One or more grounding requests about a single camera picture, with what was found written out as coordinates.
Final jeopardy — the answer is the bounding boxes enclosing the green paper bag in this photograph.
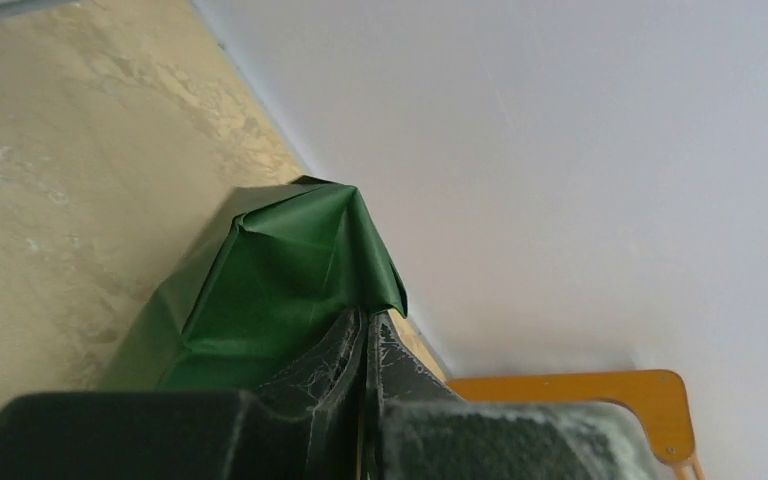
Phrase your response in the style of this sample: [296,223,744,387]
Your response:
[99,176,408,391]

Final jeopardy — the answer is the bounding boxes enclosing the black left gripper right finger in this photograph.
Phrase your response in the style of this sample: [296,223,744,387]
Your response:
[365,313,658,479]

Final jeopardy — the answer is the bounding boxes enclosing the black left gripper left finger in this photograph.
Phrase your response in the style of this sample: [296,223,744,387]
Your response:
[0,310,366,479]

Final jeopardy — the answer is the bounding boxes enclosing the orange wooden shelf rack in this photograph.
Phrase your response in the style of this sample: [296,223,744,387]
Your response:
[446,369,707,480]

